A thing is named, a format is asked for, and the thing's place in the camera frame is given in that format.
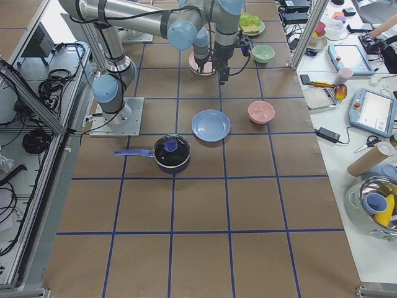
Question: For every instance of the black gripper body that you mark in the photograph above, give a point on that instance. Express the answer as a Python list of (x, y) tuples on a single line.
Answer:
[(222, 59), (200, 61)]

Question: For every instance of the pink plate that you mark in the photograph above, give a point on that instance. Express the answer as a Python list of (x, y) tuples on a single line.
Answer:
[(207, 69)]

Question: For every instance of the blue plate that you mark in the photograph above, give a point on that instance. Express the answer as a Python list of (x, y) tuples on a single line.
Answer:
[(211, 125)]

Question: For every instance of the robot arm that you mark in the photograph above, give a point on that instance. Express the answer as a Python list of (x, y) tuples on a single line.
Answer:
[(211, 28), (181, 35)]

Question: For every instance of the bread slice on plate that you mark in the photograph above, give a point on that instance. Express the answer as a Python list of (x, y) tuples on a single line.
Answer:
[(250, 29)]

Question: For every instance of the green plate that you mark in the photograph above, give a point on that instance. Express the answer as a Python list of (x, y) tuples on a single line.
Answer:
[(261, 29)]

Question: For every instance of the green bowl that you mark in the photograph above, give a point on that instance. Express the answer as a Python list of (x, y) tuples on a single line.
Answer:
[(263, 53)]

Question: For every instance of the green lettuce leaf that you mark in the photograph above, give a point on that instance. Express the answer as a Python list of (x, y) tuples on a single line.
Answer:
[(247, 19)]

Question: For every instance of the pink bowl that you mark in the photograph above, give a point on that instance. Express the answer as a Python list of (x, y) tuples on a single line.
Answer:
[(261, 112)]

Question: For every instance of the blue saucepan with lid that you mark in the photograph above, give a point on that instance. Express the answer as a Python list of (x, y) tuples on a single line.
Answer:
[(171, 153)]

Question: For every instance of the bowl with toy fruit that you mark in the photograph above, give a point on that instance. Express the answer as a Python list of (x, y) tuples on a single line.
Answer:
[(318, 39)]

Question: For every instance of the mango fruit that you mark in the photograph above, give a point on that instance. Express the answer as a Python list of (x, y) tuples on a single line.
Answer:
[(340, 92)]

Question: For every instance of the black power adapter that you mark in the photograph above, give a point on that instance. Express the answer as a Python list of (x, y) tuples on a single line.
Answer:
[(328, 135)]

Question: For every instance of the teach pendant far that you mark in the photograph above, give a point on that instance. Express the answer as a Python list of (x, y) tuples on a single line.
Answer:
[(352, 57)]

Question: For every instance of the teach pendant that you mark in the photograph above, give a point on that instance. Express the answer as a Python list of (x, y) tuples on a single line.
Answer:
[(352, 57), (373, 112)]

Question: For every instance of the teach pendant near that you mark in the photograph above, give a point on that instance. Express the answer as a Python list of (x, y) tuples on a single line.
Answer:
[(373, 112)]

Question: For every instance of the scissors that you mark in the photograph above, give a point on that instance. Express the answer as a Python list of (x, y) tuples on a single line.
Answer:
[(371, 141)]

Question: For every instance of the cardboard tube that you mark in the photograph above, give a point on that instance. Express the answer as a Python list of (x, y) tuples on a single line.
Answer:
[(376, 155)]

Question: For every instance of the steel mixing bowl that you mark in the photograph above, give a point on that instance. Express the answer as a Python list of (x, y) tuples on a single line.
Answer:
[(378, 200)]

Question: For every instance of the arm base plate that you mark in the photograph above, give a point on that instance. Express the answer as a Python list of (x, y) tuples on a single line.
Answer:
[(133, 36), (126, 123)]

